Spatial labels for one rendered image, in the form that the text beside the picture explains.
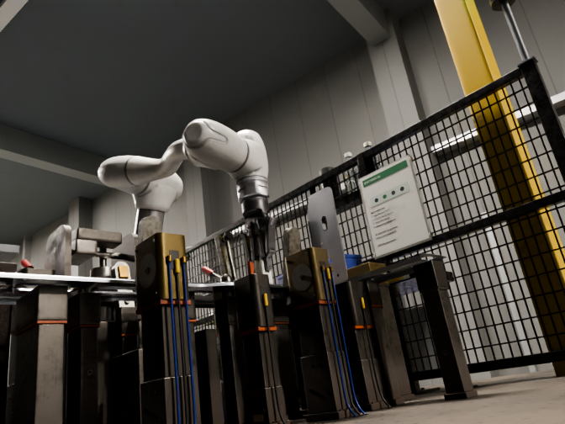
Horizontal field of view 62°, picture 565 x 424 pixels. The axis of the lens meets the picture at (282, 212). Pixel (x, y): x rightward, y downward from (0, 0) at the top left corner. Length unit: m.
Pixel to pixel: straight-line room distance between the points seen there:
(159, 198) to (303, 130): 3.85
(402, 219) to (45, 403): 1.18
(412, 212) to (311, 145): 3.80
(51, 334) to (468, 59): 1.43
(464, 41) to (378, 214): 0.64
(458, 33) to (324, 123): 3.68
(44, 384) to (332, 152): 4.54
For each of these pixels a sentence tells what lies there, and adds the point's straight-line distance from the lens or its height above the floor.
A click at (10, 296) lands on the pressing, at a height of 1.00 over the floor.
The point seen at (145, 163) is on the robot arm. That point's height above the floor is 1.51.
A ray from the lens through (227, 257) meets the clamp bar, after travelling 1.40.
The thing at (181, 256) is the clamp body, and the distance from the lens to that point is 0.84.
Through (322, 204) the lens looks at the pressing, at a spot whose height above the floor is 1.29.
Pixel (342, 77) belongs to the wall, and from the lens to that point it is 5.47.
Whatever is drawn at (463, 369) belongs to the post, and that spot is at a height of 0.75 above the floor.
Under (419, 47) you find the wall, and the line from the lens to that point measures 5.17.
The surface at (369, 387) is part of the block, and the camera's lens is 1.11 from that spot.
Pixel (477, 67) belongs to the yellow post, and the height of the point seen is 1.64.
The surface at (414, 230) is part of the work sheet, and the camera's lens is 1.62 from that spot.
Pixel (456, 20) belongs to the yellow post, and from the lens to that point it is 1.82.
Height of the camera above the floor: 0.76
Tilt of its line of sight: 20 degrees up
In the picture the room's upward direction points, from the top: 9 degrees counter-clockwise
